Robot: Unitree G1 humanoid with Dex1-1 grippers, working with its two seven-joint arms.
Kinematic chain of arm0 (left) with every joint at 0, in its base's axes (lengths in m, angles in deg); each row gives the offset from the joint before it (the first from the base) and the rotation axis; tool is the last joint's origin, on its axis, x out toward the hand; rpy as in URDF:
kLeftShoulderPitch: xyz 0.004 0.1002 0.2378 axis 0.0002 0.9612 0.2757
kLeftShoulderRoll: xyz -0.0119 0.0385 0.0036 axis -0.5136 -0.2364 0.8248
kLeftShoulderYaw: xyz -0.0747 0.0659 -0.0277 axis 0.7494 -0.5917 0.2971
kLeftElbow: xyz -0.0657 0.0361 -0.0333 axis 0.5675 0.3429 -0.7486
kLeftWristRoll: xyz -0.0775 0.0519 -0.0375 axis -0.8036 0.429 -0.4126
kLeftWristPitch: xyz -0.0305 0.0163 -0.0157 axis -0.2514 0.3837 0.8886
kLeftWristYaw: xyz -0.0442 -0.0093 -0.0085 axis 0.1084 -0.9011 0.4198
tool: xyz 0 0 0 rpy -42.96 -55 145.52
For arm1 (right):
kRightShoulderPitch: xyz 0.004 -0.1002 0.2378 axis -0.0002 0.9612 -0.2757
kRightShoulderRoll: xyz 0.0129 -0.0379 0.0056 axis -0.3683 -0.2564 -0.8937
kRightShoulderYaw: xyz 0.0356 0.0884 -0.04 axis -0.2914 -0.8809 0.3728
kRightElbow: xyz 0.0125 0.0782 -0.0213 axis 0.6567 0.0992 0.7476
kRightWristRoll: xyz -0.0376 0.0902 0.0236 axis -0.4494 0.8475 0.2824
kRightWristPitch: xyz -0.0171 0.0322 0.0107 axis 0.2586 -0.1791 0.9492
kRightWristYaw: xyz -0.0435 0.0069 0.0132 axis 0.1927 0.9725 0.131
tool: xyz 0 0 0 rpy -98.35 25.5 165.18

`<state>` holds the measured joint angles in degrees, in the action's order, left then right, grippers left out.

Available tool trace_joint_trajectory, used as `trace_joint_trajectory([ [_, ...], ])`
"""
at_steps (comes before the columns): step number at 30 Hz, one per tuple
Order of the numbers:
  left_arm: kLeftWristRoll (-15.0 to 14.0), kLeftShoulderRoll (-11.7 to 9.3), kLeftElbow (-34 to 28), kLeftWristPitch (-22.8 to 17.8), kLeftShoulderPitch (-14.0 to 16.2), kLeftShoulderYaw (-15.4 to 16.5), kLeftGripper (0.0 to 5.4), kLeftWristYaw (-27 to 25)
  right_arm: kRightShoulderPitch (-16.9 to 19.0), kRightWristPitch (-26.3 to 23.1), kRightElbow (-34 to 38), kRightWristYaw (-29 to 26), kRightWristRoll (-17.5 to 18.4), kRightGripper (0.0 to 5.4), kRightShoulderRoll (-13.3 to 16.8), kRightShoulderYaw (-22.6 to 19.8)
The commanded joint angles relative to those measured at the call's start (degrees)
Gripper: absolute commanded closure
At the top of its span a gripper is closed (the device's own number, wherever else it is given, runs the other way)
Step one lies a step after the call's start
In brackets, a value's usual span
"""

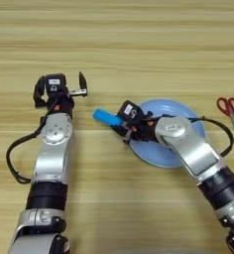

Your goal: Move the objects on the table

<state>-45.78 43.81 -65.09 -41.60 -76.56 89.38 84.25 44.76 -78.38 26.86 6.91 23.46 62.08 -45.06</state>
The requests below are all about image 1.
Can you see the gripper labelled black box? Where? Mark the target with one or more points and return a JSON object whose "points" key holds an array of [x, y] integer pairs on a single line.
{"points": [[130, 110], [55, 82]]}

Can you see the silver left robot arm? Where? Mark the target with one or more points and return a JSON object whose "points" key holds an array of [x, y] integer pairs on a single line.
{"points": [[53, 158]]}

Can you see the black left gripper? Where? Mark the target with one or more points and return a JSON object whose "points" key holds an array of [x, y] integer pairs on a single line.
{"points": [[61, 105]]}

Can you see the light blue round plate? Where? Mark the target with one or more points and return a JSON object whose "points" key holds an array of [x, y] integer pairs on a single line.
{"points": [[175, 107]]}

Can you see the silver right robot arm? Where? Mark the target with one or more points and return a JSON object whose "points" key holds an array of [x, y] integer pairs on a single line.
{"points": [[191, 152]]}

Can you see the blue rectangular eraser block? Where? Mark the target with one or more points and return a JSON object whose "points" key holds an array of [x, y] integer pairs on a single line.
{"points": [[105, 116]]}

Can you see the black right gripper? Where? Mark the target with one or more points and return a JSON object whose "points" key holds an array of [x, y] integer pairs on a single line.
{"points": [[145, 130]]}

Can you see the right gripper labelled black box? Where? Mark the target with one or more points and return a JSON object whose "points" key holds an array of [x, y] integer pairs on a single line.
{"points": [[130, 110]]}

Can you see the left gripper labelled black box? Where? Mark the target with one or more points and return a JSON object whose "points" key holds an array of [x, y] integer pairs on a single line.
{"points": [[55, 82]]}

